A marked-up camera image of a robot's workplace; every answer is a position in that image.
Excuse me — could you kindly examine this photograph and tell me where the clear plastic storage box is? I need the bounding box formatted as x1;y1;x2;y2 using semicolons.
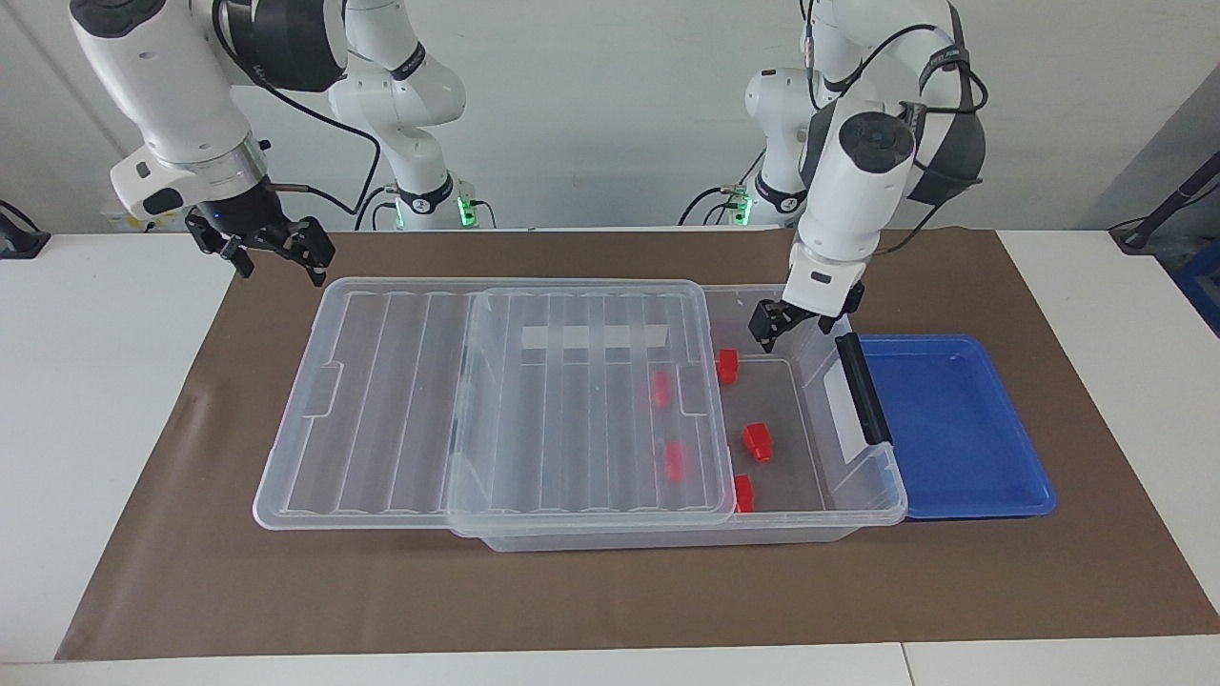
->
474;283;909;554

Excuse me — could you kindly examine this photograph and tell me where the black box latch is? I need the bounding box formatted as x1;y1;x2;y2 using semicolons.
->
835;333;894;447

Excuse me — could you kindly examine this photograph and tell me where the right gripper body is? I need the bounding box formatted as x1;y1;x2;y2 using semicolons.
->
194;181;298;252

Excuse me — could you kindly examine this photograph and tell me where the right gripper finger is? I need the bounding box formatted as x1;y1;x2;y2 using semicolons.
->
281;216;337;288
184;211;256;280

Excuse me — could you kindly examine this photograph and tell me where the blue plastic tray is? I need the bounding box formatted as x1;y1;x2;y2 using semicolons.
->
857;333;1058;521

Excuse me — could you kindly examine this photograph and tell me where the clear plastic box lid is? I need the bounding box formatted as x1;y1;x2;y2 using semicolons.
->
252;276;738;535

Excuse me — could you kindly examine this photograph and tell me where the black stand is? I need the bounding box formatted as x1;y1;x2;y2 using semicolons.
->
1108;151;1220;254
0;198;51;260

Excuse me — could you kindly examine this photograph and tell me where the black cable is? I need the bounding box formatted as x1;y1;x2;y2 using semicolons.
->
211;0;385;232
678;184;756;228
803;0;990;259

